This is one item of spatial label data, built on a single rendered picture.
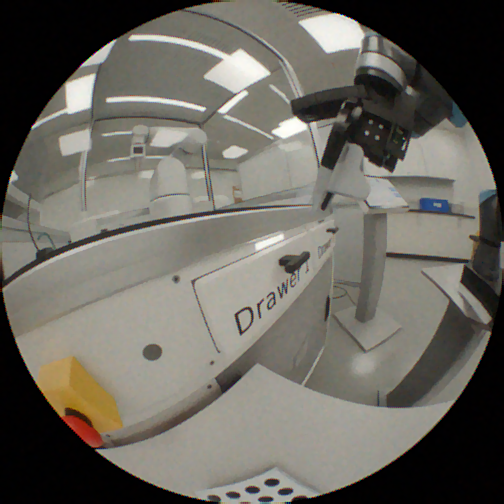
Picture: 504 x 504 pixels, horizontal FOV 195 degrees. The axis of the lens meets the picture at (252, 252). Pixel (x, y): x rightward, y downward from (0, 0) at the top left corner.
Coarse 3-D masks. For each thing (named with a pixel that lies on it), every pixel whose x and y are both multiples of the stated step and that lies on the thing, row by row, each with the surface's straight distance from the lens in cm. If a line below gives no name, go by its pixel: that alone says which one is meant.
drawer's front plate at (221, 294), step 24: (288, 240) 28; (240, 264) 17; (264, 264) 20; (216, 288) 15; (240, 288) 18; (264, 288) 21; (288, 288) 28; (216, 312) 16; (264, 312) 23; (216, 336) 18; (240, 336) 21
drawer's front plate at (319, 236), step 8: (320, 224) 51; (328, 224) 56; (312, 232) 39; (320, 232) 45; (312, 240) 40; (320, 240) 45; (328, 240) 55; (312, 248) 40; (320, 248) 45; (328, 248) 56; (312, 256) 41; (312, 264) 42
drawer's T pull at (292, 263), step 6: (306, 252) 25; (282, 258) 23; (288, 258) 23; (294, 258) 22; (300, 258) 22; (306, 258) 24; (282, 264) 23; (288, 264) 20; (294, 264) 20; (300, 264) 22; (288, 270) 20; (294, 270) 20
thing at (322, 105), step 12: (312, 96) 24; (324, 96) 23; (336, 96) 23; (348, 96) 23; (360, 96) 23; (300, 108) 23; (312, 108) 23; (324, 108) 24; (336, 108) 24; (300, 120) 26; (312, 120) 26
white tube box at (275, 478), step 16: (256, 480) 19; (272, 480) 22; (288, 480) 19; (208, 496) 21; (224, 496) 20; (240, 496) 21; (256, 496) 19; (272, 496) 19; (288, 496) 19; (304, 496) 21
